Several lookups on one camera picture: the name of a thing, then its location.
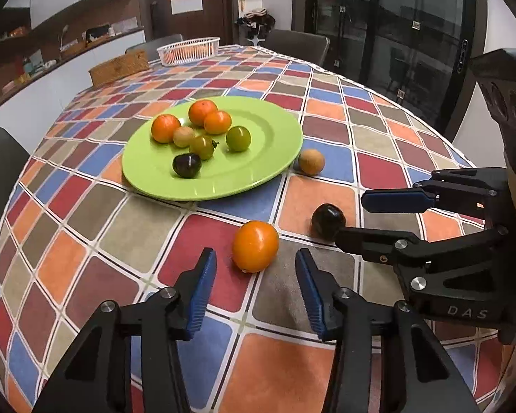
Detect orange persimmon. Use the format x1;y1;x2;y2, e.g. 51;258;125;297
232;220;280;274

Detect dark leather chair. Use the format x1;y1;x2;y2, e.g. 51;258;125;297
262;29;330;67
0;127;31;224
125;33;183;54

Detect green tomato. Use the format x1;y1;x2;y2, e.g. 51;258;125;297
226;126;252;152
190;135;220;161

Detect heap of small oranges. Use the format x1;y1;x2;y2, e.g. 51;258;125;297
168;42;213;62

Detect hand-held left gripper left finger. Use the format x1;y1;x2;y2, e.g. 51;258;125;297
33;247;218;413

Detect woven wooden box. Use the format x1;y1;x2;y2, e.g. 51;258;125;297
89;49;150;87

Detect black framed glass sliding door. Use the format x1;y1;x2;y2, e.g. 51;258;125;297
305;0;487;138

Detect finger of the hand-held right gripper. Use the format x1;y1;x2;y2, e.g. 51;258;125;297
334;224;512;301
361;168;510;226

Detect dark purple plum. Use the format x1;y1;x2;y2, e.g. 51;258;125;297
311;203;346;239
172;153;202;179

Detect white counter cabinets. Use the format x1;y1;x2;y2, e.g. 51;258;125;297
0;26;147;117

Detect brown door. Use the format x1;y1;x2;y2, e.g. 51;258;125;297
140;0;238;48

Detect green plate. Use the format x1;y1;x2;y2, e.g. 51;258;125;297
121;96;304;201

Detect white plastic basket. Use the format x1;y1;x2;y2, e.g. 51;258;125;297
157;36;221;67

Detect pile of dark clothes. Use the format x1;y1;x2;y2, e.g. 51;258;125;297
236;9;276;46

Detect small orange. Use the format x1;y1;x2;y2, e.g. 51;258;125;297
204;110;233;135
150;114;182;144
188;99;218;126

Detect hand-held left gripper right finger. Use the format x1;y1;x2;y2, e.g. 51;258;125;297
295;248;480;413

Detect brown kiwi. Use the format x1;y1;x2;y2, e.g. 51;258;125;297
298;149;326;176
172;126;196;148

